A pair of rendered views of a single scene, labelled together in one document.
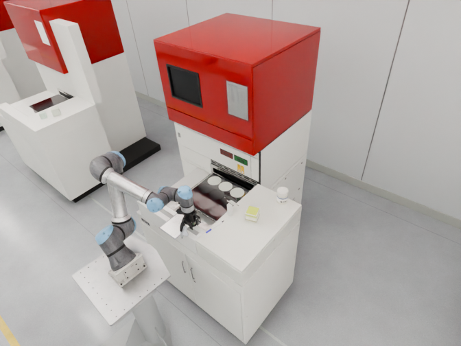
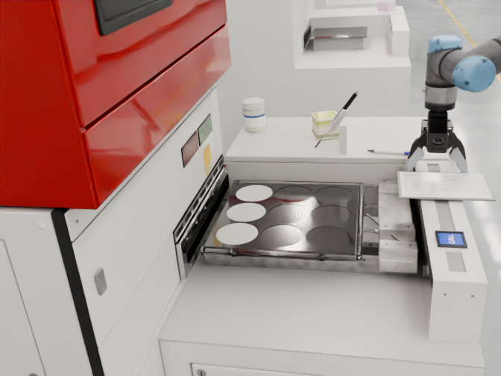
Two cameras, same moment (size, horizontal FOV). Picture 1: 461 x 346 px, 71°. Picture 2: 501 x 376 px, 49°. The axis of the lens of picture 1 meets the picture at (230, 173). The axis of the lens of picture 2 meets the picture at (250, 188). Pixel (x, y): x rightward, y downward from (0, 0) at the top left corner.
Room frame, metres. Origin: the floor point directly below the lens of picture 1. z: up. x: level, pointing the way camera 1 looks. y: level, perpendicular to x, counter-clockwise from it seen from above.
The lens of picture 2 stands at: (2.33, 1.13, 1.57)
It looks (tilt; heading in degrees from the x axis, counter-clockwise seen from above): 26 degrees down; 241
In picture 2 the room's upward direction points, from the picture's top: 5 degrees counter-clockwise
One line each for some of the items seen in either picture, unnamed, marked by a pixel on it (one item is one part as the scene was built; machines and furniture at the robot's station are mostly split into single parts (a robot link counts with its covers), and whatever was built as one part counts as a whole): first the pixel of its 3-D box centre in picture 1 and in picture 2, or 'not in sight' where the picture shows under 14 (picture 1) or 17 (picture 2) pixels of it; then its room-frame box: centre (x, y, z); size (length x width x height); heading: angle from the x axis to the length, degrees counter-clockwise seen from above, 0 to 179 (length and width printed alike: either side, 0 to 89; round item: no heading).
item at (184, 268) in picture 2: (232, 178); (206, 215); (1.83, -0.02, 0.89); 0.44 x 0.02 x 0.10; 48
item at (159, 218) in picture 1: (171, 222); (440, 236); (1.44, 0.41, 0.89); 0.55 x 0.09 x 0.14; 48
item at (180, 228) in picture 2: (232, 171); (201, 192); (1.84, -0.02, 0.96); 0.44 x 0.01 x 0.02; 48
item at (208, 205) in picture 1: (215, 195); (288, 214); (1.67, 0.12, 0.90); 0.34 x 0.34 x 0.01; 48
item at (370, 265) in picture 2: not in sight; (306, 262); (1.70, 0.24, 0.84); 0.50 x 0.02 x 0.03; 138
